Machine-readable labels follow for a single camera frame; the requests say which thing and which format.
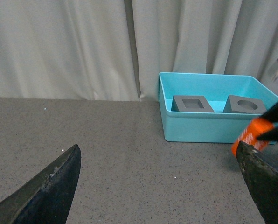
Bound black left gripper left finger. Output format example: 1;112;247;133
0;145;81;224

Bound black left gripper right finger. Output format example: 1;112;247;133
236;141;278;224

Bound orange cylinder white numbers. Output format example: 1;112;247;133
231;117;275;156

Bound gray cube round recess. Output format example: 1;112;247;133
223;95;266;114

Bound gray cube square recess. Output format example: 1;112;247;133
171;95;214;112

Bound light blue plastic box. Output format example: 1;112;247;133
159;72;278;143

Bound beige curtain backdrop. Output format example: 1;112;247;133
0;0;278;101

